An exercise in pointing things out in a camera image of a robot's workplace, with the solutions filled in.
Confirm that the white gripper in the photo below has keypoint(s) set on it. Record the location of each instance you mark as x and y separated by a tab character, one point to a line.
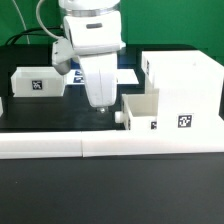
99	73

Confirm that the white front drawer box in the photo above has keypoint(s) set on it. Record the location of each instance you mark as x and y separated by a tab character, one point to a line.
138	111

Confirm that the white drawer box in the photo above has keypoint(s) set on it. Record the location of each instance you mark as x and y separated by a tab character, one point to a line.
138	111
37	82

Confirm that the white drawer cabinet frame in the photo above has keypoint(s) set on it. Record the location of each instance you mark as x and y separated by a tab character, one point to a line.
190	85

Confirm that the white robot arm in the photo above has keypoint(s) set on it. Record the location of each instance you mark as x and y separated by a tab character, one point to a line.
93	29

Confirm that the white rear drawer box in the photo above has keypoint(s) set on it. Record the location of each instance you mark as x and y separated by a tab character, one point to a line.
37	82

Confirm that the white front fence right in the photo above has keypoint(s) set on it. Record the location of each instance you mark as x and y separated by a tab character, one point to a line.
122	143

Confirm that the white fence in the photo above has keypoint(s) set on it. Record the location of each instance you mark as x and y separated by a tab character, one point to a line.
40	145
122	143

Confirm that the white front fence left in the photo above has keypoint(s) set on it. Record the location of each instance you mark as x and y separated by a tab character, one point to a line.
40	145

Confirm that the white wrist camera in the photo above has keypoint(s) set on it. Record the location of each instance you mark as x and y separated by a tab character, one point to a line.
62	56

